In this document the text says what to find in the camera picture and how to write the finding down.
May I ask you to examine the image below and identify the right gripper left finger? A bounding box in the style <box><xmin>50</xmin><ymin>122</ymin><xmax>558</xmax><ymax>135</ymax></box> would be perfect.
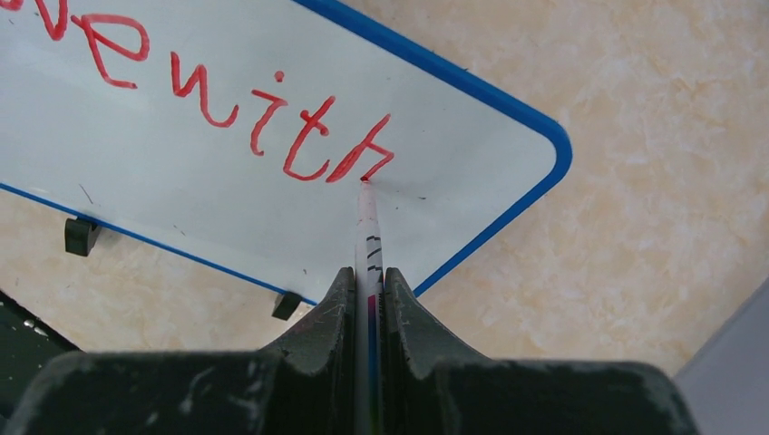
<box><xmin>4</xmin><ymin>267</ymin><xmax>355</xmax><ymax>434</ymax></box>

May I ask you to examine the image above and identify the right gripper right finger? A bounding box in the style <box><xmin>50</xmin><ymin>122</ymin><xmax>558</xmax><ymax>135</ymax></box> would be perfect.
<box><xmin>383</xmin><ymin>268</ymin><xmax>698</xmax><ymax>434</ymax></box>

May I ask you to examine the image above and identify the red white marker pen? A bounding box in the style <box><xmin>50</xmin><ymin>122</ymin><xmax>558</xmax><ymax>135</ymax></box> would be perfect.
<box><xmin>355</xmin><ymin>177</ymin><xmax>384</xmax><ymax>434</ymax></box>

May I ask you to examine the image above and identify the blue framed whiteboard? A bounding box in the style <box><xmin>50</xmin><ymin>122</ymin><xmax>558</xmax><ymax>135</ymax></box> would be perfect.
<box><xmin>1</xmin><ymin>1</ymin><xmax>572</xmax><ymax>303</ymax></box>

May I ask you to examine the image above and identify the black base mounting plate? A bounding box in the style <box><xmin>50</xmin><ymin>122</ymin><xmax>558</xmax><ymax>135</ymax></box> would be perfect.
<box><xmin>1</xmin><ymin>293</ymin><xmax>79</xmax><ymax>425</ymax></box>

